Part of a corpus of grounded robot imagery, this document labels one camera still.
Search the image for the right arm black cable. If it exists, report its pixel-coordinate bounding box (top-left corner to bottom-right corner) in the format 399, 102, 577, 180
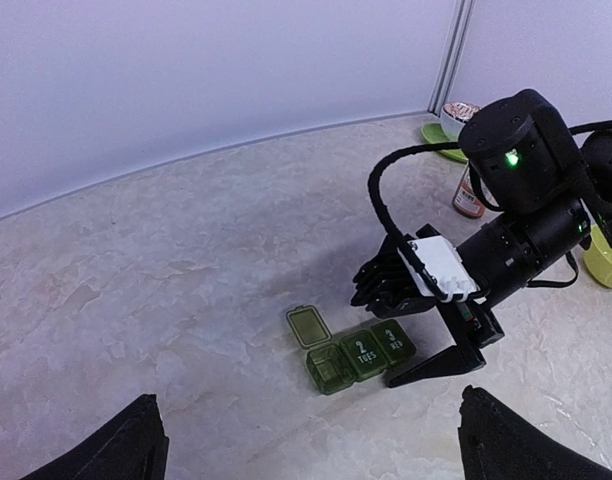
366, 142, 462, 241

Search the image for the right aluminium frame post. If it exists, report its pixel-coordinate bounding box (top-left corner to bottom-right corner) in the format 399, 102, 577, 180
427, 0, 475, 116

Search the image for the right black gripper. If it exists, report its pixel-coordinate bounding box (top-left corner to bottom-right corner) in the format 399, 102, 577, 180
350, 224, 504, 388

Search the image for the green saucer plate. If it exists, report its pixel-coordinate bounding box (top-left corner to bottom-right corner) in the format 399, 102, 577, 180
421, 123, 468, 164

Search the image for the red patterned white bowl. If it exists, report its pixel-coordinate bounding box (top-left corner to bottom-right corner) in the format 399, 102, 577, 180
440, 101, 481, 141

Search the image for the orange grey-capped supplement bottle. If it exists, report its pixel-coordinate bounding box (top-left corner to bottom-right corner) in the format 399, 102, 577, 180
452, 165, 486, 219

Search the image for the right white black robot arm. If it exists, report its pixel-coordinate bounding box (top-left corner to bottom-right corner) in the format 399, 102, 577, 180
351, 89, 612, 388

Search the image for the green weekly pill organizer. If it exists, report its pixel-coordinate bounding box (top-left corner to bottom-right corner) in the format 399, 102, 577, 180
285, 305, 417, 395

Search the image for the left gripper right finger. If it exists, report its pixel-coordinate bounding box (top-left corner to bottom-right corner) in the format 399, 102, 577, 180
458, 386, 612, 479

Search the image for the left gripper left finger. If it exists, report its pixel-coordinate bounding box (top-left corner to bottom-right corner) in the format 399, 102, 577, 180
26, 394, 169, 479

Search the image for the lime green bowl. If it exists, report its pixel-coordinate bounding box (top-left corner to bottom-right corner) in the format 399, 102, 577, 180
583, 225, 612, 289

